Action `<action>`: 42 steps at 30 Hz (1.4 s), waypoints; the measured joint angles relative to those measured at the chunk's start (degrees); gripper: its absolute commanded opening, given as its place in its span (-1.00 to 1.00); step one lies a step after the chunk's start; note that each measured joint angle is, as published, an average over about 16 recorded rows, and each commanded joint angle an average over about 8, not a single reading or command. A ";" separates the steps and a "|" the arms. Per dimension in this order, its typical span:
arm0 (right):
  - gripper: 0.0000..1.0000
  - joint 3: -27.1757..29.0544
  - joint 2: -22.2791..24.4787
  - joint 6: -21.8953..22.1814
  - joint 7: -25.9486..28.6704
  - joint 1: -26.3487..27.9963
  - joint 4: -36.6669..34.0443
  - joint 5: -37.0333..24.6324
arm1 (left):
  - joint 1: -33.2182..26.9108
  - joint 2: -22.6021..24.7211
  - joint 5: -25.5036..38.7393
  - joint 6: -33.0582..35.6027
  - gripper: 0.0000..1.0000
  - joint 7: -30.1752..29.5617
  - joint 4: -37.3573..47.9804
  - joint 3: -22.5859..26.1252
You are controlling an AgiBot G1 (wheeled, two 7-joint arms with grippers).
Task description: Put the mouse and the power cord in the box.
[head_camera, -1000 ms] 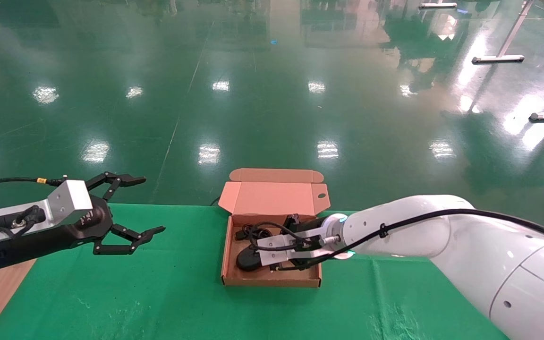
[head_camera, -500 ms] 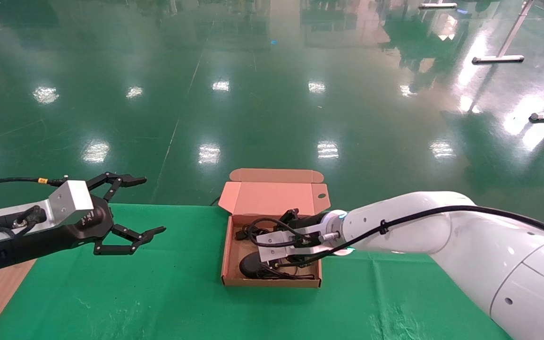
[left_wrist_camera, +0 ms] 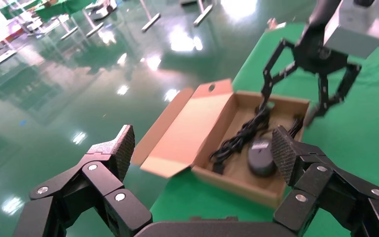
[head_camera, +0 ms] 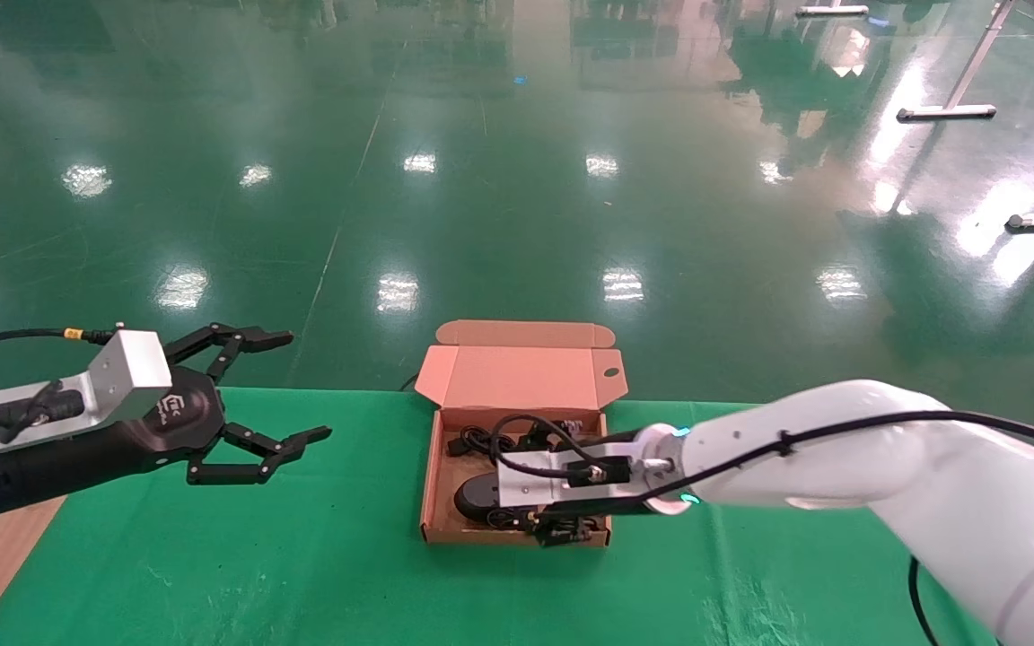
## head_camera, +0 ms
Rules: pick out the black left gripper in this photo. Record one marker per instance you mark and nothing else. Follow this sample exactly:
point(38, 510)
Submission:
point(176, 413)

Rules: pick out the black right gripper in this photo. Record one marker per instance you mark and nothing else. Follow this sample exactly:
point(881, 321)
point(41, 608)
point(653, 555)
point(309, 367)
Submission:
point(611, 506)

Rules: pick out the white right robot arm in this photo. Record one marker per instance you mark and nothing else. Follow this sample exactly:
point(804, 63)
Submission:
point(885, 467)

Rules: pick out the open flat cardboard box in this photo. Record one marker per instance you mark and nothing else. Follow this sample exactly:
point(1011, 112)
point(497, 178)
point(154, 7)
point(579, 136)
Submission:
point(517, 377)

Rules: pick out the green cloth mat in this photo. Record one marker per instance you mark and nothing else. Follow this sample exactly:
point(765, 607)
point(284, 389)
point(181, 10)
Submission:
point(302, 556)

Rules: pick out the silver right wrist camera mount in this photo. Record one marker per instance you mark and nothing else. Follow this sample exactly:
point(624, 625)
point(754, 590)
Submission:
point(535, 480)

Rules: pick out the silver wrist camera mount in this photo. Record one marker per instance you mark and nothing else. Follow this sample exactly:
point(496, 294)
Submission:
point(535, 480)
point(127, 368)

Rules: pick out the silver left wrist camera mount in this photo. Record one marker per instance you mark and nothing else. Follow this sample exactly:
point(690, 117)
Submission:
point(127, 368)

